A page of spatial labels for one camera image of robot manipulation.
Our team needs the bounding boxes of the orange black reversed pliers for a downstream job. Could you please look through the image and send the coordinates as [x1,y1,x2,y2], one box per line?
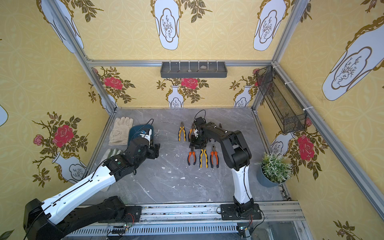
[210,145,219,168]

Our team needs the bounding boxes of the teal plastic storage box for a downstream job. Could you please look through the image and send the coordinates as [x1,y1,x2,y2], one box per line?
[127,124,154,147]

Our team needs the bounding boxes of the orange black box pliers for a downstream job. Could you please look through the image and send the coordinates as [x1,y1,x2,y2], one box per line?
[187,147,197,166]

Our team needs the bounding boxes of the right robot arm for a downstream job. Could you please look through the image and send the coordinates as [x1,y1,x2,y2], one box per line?
[190,117,254,216]

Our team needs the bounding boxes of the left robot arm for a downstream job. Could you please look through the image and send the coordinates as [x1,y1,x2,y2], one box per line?
[23,137,160,240]

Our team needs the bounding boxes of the yellow box pliers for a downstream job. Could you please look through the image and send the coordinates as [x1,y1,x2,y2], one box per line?
[199,149,209,168]

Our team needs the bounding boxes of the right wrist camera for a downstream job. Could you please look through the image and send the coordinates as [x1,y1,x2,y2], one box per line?
[194,117,207,131]

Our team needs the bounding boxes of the potted green plant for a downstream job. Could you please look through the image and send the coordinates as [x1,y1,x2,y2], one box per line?
[257,153,293,188]

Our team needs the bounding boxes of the aluminium corner frame post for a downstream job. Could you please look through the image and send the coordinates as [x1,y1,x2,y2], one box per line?
[271,0,310,63]

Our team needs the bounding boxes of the yellow black large pliers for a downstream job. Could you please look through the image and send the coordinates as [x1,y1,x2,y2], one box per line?
[178,122,187,142]

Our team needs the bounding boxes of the black wire mesh basket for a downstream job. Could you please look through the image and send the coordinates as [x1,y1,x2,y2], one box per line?
[254,66,307,134]

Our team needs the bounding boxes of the beige work glove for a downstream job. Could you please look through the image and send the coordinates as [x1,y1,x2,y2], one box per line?
[109,117,134,146]

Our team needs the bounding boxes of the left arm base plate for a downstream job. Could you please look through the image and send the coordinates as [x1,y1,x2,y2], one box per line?
[99,206,142,223]

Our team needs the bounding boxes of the yellow long-nose pliers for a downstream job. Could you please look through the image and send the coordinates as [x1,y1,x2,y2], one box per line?
[188,123,196,142]

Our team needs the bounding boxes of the aluminium front rail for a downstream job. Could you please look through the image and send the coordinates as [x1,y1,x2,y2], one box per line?
[65,201,313,240]

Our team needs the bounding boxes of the grey wall shelf tray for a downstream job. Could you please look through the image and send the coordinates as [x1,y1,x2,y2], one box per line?
[160,61,228,79]

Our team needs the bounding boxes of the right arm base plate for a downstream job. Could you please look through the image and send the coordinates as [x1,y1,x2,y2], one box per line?
[220,204,263,221]

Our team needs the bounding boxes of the white green work glove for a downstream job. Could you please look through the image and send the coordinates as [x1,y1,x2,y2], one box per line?
[101,148,122,192]

